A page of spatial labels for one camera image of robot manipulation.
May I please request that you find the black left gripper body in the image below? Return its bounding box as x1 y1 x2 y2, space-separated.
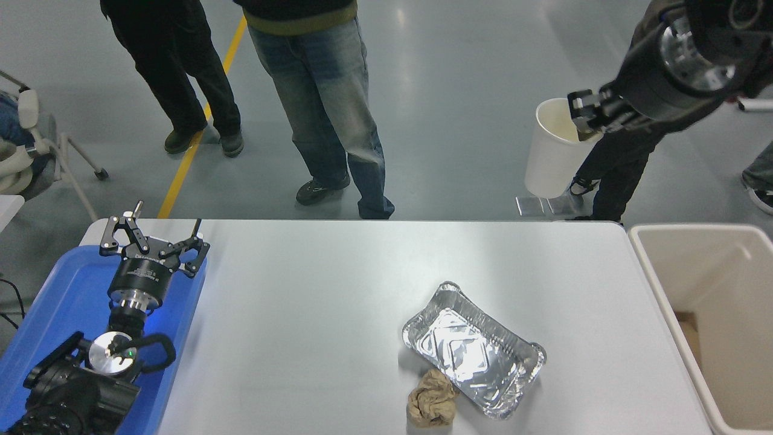
108 237 176 301

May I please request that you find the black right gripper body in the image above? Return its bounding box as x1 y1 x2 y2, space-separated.
613 18 722 124

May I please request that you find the white paper cup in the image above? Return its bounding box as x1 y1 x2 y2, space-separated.
524 98 605 199

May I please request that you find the person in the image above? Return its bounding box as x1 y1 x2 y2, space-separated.
100 0 245 159
233 0 396 220
0 91 34 195
568 0 773 222
742 142 773 216

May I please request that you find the blue plastic tray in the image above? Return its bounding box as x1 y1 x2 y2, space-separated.
0 245 208 435

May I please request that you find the white side table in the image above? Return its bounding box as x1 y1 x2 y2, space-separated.
0 195 25 233

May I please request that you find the large pale plastic bin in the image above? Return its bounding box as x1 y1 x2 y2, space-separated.
628 224 773 435

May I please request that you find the silver foil tray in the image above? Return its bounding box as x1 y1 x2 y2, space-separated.
402 282 547 421

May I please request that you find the crumpled tan paper ball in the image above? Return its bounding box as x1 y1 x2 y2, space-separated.
406 369 460 428

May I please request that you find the thin black floor cable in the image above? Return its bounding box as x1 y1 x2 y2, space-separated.
0 278 26 330

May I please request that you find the grey frame wheeled chair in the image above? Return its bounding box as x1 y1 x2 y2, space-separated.
0 68 109 222

